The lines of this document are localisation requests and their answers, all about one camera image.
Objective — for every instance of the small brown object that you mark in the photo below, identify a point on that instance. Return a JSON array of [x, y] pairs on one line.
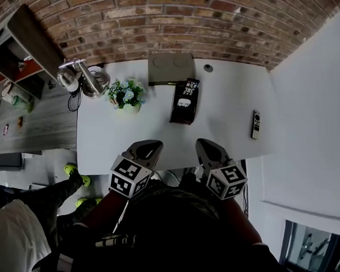
[[20, 122]]

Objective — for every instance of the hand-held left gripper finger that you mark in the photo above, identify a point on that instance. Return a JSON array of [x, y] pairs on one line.
[[157, 152], [137, 150]]

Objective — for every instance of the white desk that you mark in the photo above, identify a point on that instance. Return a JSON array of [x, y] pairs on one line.
[[106, 140]]

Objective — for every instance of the grey flat box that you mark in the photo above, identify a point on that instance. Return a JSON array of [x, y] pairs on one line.
[[171, 68]]

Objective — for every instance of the person's white shoe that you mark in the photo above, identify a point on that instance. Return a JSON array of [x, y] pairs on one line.
[[192, 171]]

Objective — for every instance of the person's black shirt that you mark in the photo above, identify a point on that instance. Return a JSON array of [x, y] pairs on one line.
[[180, 248]]

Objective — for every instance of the potted plant with blue flowers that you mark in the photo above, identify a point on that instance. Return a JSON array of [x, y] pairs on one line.
[[126, 95]]

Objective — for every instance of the person's right forearm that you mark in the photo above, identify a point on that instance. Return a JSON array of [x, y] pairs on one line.
[[243, 220]]

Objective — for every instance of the silver desk lamp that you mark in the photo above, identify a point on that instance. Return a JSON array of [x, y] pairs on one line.
[[90, 81]]

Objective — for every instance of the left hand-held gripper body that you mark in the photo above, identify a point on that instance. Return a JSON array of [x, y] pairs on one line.
[[130, 177]]

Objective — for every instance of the grey wooden desk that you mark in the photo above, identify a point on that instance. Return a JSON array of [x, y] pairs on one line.
[[44, 125]]

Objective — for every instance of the person's patterned shorts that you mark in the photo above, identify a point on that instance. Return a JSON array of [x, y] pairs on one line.
[[177, 196]]

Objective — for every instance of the grey shelf hutch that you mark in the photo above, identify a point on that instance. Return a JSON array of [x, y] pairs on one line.
[[32, 38]]

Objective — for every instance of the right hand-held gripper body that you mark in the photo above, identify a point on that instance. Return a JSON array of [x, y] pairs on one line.
[[227, 182]]

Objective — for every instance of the dark slim remote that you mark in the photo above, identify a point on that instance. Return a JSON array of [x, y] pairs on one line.
[[255, 124]]

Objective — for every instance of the white small remote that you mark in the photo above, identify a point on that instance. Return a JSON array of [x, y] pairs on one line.
[[184, 103]]

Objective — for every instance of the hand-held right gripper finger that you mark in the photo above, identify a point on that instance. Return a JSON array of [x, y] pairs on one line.
[[221, 158], [206, 155]]

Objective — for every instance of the black remote control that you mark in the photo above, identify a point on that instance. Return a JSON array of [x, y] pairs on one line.
[[191, 87]]

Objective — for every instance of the dark brown organizer box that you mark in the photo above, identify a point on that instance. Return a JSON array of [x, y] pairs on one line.
[[182, 114]]

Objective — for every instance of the person's left forearm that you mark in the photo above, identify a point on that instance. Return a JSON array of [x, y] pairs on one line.
[[102, 210]]

